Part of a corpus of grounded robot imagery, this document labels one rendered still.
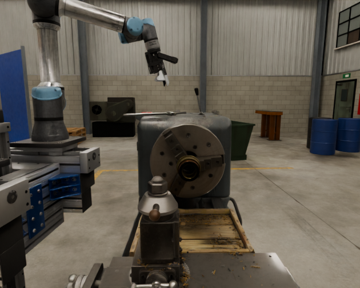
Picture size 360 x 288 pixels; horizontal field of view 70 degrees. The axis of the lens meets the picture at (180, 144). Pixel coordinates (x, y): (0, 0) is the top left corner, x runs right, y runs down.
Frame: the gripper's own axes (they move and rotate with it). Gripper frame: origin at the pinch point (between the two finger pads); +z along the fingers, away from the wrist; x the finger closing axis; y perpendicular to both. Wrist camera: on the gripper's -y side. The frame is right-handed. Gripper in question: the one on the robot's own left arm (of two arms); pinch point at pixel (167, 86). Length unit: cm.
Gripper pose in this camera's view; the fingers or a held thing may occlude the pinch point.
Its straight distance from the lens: 144.8
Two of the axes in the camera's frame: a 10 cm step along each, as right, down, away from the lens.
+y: -9.5, 2.9, -1.2
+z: 2.5, 9.4, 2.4
